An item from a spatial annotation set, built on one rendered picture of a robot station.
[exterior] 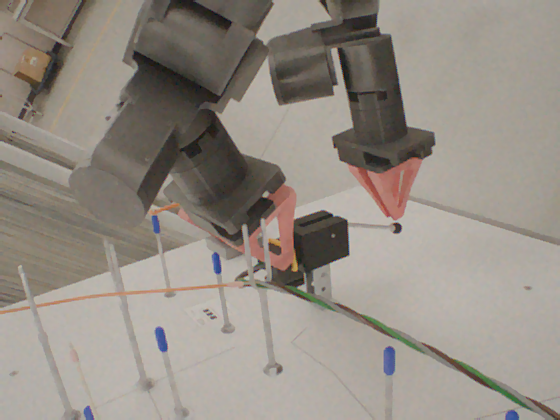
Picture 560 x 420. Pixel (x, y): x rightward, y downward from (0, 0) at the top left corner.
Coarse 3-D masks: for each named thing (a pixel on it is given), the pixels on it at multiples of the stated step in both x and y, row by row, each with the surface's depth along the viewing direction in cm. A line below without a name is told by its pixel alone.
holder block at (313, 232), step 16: (304, 224) 54; (320, 224) 54; (336, 224) 53; (304, 240) 52; (320, 240) 53; (336, 240) 54; (304, 256) 52; (320, 256) 53; (336, 256) 54; (304, 272) 53
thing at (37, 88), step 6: (0, 36) 705; (12, 36) 713; (24, 42) 725; (36, 48) 737; (48, 54) 726; (54, 54) 693; (54, 60) 682; (48, 66) 690; (6, 72) 727; (48, 72) 683; (36, 84) 712; (42, 84) 684; (36, 90) 693; (42, 90) 693
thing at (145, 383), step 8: (104, 240) 42; (112, 248) 40; (112, 256) 41; (112, 264) 42; (112, 272) 43; (120, 272) 41; (120, 280) 41; (120, 288) 42; (120, 296) 43; (120, 304) 43; (128, 312) 43; (128, 320) 43; (128, 328) 44; (128, 336) 44; (136, 344) 44; (136, 352) 44; (136, 360) 45; (144, 376) 45; (136, 384) 46; (144, 384) 45; (152, 384) 46
